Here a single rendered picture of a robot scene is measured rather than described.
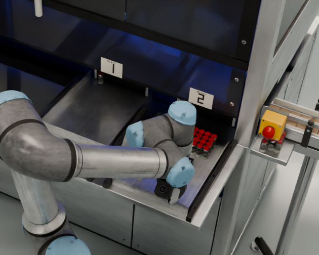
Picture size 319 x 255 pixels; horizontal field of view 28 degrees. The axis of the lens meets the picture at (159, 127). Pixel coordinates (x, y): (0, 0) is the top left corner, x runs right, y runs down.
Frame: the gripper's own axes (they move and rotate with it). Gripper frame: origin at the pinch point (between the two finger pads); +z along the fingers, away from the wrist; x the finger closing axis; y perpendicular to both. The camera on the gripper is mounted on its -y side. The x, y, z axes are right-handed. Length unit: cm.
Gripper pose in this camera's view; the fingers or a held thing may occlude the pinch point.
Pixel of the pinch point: (169, 202)
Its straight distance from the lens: 191.5
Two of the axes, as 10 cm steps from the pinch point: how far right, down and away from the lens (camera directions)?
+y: 4.3, -5.7, 7.0
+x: -9.0, -3.3, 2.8
